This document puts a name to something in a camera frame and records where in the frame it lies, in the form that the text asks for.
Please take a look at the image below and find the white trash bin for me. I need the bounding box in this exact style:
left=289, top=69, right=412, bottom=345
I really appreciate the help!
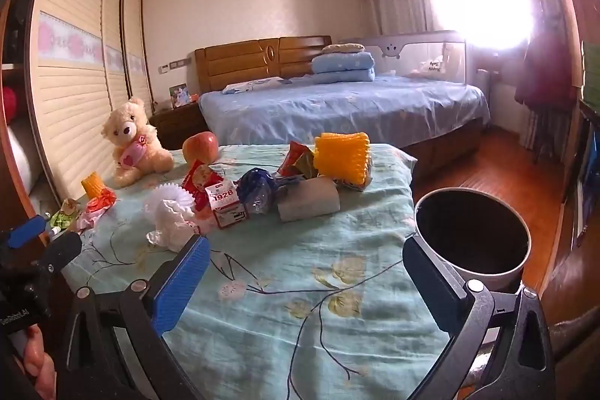
left=414, top=188, right=532, bottom=288

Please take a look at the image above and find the teal floral blanket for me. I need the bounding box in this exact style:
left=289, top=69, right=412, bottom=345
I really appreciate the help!
left=28, top=142, right=453, bottom=400

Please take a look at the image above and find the blue printed cloth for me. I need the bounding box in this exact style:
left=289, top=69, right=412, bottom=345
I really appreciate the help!
left=222, top=78, right=294, bottom=95

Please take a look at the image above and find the yellow corn toy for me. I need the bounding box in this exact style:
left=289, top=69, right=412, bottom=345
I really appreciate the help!
left=81, top=171, right=105, bottom=199

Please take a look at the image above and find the white tissue pack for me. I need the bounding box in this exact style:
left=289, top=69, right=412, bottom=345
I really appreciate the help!
left=276, top=176, right=341, bottom=223

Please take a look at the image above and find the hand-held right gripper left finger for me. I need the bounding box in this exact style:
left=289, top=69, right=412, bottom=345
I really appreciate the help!
left=56, top=235, right=211, bottom=400

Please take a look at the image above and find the beige teddy bear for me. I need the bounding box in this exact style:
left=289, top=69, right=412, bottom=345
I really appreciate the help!
left=102, top=97, right=175, bottom=188

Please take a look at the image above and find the wooden nightstand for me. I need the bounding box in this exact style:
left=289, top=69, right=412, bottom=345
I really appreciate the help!
left=149, top=102, right=203, bottom=150

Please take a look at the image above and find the person's left hand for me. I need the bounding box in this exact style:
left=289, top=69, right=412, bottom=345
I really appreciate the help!
left=22, top=325, right=57, bottom=389

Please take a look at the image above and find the wall switch panel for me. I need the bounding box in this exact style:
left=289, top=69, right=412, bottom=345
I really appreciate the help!
left=159, top=59, right=192, bottom=75

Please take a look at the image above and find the cream slatted wardrobe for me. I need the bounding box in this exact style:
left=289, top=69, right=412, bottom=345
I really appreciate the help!
left=0, top=0, right=155, bottom=213

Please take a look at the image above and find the crumpled blue wrapper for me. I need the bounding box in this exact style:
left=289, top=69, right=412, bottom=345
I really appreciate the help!
left=235, top=168, right=278, bottom=214

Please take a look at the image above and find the red and white milk carton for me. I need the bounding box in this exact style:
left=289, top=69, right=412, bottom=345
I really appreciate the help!
left=205, top=180, right=249, bottom=231

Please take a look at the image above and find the photo frame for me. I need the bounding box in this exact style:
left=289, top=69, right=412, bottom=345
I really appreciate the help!
left=169, top=83, right=192, bottom=109

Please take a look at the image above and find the beige pillow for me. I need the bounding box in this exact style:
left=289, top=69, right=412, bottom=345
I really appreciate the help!
left=321, top=43, right=366, bottom=55

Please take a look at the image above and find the green drink pouch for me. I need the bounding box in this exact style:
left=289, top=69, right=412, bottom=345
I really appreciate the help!
left=47, top=198, right=83, bottom=237

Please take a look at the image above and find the large yellow foam fruit net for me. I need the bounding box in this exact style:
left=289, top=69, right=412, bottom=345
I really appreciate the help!
left=313, top=131, right=373, bottom=189

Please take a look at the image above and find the red apple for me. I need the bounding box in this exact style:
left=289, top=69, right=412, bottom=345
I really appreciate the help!
left=182, top=131, right=220, bottom=165

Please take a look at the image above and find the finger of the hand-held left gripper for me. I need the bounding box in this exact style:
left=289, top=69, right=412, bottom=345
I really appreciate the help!
left=30, top=231, right=83, bottom=278
left=0, top=215, right=50, bottom=250

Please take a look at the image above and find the folded blue quilt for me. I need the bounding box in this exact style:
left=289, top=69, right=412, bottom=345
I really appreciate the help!
left=310, top=51, right=377, bottom=84

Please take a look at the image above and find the white pleated paper liner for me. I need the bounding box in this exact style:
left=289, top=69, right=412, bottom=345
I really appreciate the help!
left=145, top=183, right=195, bottom=213

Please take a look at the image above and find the wooden headboard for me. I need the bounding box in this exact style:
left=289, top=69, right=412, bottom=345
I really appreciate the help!
left=194, top=35, right=333, bottom=94

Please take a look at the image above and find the grey mesh bed rail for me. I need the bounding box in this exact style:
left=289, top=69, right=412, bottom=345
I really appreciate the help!
left=338, top=31, right=468, bottom=84

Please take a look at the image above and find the red and yellow snack bag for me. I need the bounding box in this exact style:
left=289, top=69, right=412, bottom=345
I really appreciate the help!
left=276, top=141, right=320, bottom=178

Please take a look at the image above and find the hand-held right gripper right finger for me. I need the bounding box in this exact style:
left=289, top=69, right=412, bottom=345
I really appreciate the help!
left=402, top=235, right=556, bottom=400

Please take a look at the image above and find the flat television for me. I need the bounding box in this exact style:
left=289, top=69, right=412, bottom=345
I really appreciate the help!
left=574, top=100, right=600, bottom=237

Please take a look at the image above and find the red orange crumpled wrapper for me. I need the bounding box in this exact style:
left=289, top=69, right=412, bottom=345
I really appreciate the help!
left=77, top=188, right=117, bottom=234

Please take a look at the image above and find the dark red coat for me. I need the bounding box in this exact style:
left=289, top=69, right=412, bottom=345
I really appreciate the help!
left=513, top=32, right=579, bottom=115

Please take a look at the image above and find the bed with blue sheet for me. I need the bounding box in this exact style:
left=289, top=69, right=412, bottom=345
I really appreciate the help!
left=199, top=74, right=491, bottom=176

